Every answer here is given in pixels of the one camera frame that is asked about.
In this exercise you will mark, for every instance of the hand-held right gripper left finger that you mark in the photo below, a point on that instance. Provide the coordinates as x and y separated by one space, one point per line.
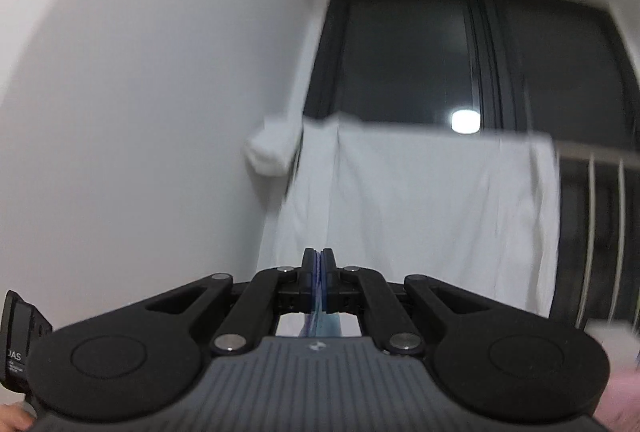
311 282

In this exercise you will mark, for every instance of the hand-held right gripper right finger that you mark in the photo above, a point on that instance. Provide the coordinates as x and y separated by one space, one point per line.
326 282

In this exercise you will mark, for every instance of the person's left hand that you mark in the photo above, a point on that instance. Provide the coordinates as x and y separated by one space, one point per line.
15 419

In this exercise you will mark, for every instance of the white hanging cloth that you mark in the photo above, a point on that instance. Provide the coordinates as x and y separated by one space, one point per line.
425 202

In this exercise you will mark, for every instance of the white bunched cloth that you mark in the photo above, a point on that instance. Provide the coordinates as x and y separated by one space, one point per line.
270 146

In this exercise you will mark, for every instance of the dark sliding window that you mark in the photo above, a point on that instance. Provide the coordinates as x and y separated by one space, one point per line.
405 56

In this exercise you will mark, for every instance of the metal railing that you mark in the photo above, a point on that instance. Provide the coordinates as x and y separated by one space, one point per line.
592 197

